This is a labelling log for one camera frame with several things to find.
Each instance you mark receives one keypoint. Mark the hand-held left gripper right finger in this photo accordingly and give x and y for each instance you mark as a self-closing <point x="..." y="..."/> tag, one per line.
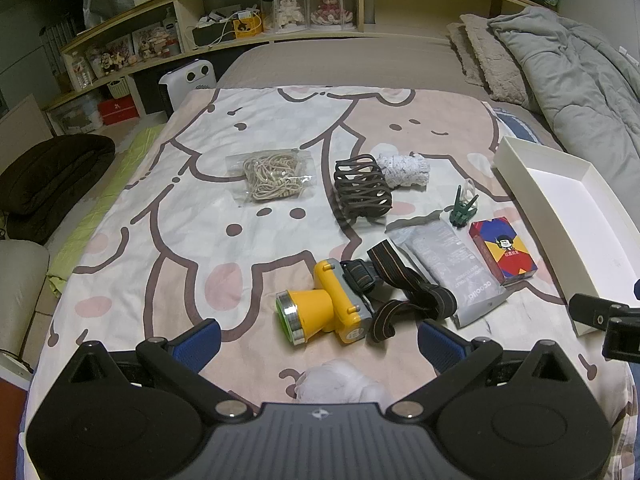
<point x="439" y="345"/>

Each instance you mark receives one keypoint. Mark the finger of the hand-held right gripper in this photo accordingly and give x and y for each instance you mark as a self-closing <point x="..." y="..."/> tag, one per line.
<point x="595" y="312"/>
<point x="622" y="335"/>

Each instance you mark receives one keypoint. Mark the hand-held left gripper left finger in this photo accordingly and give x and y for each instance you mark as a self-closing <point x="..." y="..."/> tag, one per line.
<point x="200" y="344"/>

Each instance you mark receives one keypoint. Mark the white cardboard box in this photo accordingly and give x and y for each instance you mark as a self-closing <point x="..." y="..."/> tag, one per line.
<point x="560" y="195"/>

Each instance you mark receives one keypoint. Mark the green clip with white loop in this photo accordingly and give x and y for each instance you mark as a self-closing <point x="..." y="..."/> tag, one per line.
<point x="461" y="212"/>

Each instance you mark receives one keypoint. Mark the grey plastic pouch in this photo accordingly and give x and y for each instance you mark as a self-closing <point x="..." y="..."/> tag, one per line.
<point x="450" y="265"/>

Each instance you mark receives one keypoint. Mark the printed cartoon blanket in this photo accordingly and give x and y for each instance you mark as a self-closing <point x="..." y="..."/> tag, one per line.
<point x="200" y="240"/>

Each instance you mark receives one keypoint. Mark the white crumpled tissue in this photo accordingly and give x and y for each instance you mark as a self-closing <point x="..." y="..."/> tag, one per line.
<point x="340" y="382"/>

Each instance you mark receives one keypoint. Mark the red and blue card box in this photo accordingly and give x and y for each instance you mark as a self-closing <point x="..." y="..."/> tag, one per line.
<point x="505" y="251"/>

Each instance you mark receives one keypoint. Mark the dark brown mesh holder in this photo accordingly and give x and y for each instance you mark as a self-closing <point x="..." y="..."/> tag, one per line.
<point x="361" y="187"/>

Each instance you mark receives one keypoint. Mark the white lace roll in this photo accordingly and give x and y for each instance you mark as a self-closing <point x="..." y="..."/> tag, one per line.
<point x="404" y="170"/>

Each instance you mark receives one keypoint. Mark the dark brown cushion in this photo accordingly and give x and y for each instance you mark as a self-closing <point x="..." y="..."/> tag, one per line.
<point x="55" y="175"/>

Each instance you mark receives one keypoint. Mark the grey quilt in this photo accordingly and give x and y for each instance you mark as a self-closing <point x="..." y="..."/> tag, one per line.
<point x="575" y="70"/>

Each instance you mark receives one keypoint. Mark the white heater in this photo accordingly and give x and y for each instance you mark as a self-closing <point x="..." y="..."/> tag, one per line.
<point x="187" y="85"/>

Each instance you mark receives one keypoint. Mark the clear storage bin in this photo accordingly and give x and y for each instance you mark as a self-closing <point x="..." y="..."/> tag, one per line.
<point x="77" y="115"/>

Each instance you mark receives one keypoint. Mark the small white basket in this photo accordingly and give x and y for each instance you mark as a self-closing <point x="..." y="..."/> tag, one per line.
<point x="119" y="90"/>

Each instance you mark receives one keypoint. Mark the beige fuzzy pillow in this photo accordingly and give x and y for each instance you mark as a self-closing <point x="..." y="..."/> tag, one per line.
<point x="492" y="55"/>
<point x="462" y="55"/>

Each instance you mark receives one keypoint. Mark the clear water bottle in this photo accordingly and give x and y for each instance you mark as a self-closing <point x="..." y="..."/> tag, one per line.
<point x="81" y="71"/>

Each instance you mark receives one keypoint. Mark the white lotion bottle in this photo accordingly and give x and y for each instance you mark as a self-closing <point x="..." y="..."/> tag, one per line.
<point x="171" y="30"/>

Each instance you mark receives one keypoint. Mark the yellow container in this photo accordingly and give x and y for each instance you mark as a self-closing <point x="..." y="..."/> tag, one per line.
<point x="248" y="25"/>

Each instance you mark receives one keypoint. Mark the wooden shelf headboard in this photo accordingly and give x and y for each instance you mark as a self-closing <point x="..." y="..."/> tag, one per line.
<point x="380" y="5"/>

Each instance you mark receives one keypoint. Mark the clear case with white doll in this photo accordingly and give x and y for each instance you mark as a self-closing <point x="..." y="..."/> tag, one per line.
<point x="287" y="7"/>

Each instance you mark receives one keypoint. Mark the clear case with pink doll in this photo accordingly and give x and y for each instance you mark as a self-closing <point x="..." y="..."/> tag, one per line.
<point x="330" y="5"/>

